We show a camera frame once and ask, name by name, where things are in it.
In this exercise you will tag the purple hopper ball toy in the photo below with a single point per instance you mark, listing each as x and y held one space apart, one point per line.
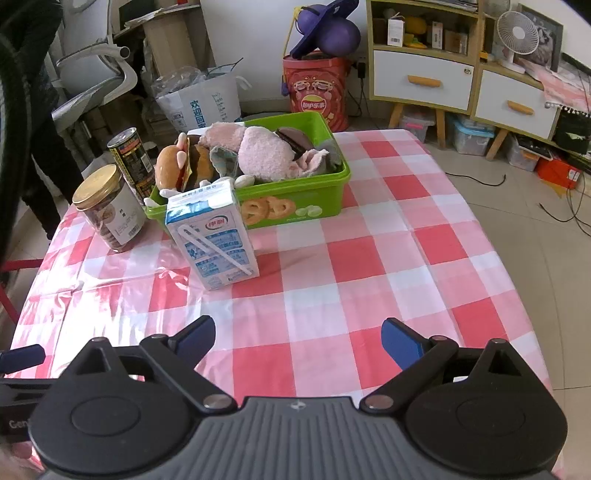
339 34

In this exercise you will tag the green plastic bin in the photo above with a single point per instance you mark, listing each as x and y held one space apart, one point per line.
300 203

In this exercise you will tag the small white plush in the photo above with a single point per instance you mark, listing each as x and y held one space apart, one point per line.
244 181

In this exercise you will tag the pink checkered tablecloth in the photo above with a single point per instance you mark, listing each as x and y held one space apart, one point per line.
369 258

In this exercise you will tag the black power adapter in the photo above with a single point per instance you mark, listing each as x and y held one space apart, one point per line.
361 69

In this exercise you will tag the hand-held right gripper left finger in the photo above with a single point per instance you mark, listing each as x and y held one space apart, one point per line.
198 337

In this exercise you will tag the orange box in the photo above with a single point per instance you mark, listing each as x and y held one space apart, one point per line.
558 173

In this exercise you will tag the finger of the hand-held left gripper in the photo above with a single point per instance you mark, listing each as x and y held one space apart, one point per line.
23 359

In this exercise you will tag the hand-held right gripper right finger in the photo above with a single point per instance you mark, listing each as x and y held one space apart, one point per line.
401 344

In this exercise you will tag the pink lace cloth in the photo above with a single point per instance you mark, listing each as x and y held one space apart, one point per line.
568 87

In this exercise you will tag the dark picture frame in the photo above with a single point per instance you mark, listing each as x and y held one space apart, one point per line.
549 41

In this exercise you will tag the white office chair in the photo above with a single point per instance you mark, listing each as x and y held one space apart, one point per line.
92 69

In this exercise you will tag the small white fan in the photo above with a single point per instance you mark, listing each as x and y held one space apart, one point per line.
517 34

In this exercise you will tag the black garment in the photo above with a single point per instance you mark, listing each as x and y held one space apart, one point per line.
27 138

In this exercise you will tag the cookie jar with gold lid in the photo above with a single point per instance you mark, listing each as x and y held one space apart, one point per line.
115 217

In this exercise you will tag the clear plastic bag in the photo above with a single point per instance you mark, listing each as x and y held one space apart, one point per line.
180 81

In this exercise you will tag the blue and white milk carton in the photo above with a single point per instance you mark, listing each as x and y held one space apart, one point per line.
217 240

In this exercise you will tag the grey green cloth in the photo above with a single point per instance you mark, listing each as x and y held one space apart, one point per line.
224 161

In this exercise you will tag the tan cardboard box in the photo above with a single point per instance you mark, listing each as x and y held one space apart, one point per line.
436 34

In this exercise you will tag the brown round pie plush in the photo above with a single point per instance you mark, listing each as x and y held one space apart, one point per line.
293 137

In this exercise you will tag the clear storage box pink label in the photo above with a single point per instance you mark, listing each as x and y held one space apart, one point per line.
415 124

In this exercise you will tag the yellow toy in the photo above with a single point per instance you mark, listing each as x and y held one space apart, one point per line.
415 27

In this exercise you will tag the white cloth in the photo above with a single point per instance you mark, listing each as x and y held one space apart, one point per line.
323 161

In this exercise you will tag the red snack bucket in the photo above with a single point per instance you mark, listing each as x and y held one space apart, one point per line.
318 97

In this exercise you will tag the burger plush toy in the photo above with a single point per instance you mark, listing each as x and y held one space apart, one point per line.
168 168

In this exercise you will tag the small white box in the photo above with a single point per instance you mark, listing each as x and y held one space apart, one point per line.
396 30

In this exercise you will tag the blue lid storage box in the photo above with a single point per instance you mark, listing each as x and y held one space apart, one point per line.
471 136

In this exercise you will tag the black and yellow can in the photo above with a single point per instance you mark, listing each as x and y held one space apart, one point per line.
134 161

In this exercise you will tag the tall wooden shelf cabinet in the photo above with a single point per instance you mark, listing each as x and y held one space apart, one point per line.
397 92

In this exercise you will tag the red metal frame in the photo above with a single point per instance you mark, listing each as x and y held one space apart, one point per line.
18 264

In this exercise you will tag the white paper bag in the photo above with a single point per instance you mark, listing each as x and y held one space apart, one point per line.
203 106

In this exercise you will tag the tan cardboard sheets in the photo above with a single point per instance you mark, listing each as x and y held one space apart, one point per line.
175 41

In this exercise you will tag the brown cardboard box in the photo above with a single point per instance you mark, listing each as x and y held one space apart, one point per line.
456 40

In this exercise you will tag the low wooden drawer cabinet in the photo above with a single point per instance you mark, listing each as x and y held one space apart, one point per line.
498 92

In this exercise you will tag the pink fluffy cloth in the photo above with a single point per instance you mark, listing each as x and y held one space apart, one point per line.
263 152

